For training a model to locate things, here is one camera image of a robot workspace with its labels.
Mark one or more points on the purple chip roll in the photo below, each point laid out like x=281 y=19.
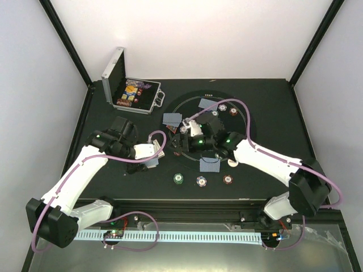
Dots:
x=135 y=83

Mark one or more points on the open aluminium poker case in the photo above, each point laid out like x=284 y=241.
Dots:
x=129 y=94

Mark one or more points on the round black poker mat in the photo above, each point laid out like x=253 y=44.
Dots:
x=187 y=106

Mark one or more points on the blue white chip stack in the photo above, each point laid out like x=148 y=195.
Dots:
x=201 y=181

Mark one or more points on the yellow big blind button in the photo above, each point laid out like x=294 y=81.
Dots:
x=130 y=89

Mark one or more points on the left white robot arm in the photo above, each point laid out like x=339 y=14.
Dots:
x=54 y=217

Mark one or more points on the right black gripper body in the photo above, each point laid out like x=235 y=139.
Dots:
x=207 y=144

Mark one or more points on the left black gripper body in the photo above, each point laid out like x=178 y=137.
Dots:
x=132 y=167

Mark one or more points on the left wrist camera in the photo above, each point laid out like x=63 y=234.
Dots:
x=124 y=128

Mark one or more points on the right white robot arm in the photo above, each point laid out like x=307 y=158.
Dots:
x=307 y=189

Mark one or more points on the blue white chip top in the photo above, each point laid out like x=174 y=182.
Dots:
x=222 y=107

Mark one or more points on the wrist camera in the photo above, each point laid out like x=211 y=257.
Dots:
x=211 y=125
x=124 y=128

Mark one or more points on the white slotted cable duct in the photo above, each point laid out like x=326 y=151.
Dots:
x=171 y=236

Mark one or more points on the red triangular all-in marker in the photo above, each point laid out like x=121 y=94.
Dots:
x=173 y=129

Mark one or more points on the black aluminium rail base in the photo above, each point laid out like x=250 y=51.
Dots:
x=247 y=214

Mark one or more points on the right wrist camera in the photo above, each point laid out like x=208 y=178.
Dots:
x=211 y=125

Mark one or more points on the dealt card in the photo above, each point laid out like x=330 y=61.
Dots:
x=168 y=118
x=209 y=165
x=210 y=104

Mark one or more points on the brown poker chip stack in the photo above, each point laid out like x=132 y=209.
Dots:
x=227 y=179

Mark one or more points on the orange black chip roll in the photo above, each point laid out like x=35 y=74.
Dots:
x=124 y=103

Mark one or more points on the blue backed card deck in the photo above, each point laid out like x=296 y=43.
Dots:
x=152 y=163

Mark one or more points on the green poker chip stack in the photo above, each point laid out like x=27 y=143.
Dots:
x=178 y=178

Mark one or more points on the white dealer button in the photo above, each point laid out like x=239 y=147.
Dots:
x=232 y=163

